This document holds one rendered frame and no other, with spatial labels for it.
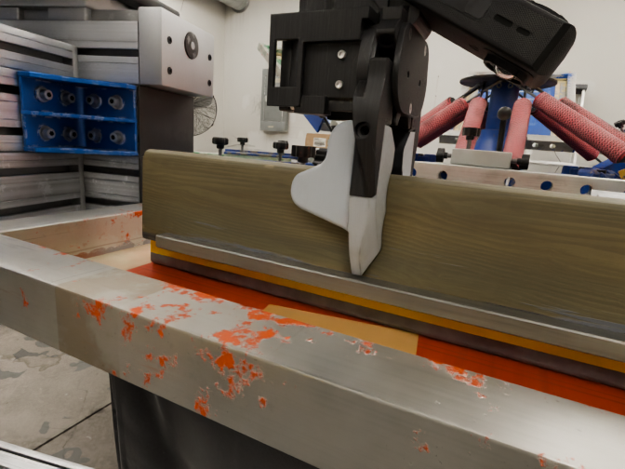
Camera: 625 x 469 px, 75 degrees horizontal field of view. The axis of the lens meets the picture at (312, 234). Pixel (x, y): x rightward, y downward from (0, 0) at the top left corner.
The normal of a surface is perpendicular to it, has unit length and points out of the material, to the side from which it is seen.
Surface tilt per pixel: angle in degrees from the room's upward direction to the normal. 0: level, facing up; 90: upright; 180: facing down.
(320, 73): 90
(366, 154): 104
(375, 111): 81
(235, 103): 90
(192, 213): 88
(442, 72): 90
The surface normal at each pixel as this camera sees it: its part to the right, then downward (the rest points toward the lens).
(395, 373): 0.07, -0.97
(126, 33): -0.25, 0.20
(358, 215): -0.45, 0.40
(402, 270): -0.44, 0.15
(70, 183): 0.97, 0.13
